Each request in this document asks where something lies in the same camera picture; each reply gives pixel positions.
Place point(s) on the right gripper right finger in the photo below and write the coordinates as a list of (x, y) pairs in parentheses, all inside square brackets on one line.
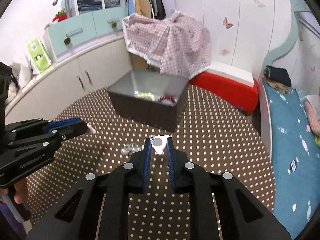
[(176, 161)]

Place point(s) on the dark metal tin box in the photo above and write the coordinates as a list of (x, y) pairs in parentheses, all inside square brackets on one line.
[(151, 98)]

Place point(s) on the pink checkered cloth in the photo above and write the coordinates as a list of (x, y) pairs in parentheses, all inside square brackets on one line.
[(179, 45)]

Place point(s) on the pink green plush pillow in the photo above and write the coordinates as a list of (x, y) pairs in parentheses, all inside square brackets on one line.
[(312, 112)]

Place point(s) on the pink butterfly wall sticker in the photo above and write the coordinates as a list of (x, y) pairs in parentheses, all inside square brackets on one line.
[(227, 24)]

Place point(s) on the yellow cardboard box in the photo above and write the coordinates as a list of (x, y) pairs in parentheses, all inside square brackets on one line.
[(139, 63)]

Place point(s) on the mint drawer unit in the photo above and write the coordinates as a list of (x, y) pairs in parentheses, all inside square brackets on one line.
[(77, 33)]

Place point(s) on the hanging dark clothes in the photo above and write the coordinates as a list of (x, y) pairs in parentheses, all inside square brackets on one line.
[(148, 8)]

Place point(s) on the dark folded clothes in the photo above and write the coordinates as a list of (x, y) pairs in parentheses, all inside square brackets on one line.
[(279, 75)]

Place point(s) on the cream cabinet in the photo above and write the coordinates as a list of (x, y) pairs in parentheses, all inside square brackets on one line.
[(48, 94)]

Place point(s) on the left hand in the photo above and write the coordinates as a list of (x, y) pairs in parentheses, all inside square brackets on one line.
[(21, 193)]

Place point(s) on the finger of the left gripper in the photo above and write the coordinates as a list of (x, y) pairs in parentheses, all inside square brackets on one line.
[(35, 135), (45, 125)]

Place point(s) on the brown polka dot tablecloth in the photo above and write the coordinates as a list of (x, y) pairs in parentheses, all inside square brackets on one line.
[(213, 134)]

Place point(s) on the pink bear charm keychain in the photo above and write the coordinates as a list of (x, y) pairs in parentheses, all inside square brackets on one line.
[(90, 129)]

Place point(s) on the white bear magnet charm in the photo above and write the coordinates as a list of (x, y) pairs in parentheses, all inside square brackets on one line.
[(159, 143)]

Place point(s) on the red storage ottoman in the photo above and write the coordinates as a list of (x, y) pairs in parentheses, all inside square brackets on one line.
[(233, 84)]

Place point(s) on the green paper bag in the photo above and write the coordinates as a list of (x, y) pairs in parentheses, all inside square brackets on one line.
[(39, 55)]

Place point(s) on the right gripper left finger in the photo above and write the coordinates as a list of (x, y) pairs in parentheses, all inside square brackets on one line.
[(139, 176)]

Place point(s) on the blue bed mattress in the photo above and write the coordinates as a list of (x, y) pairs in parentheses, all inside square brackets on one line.
[(295, 161)]

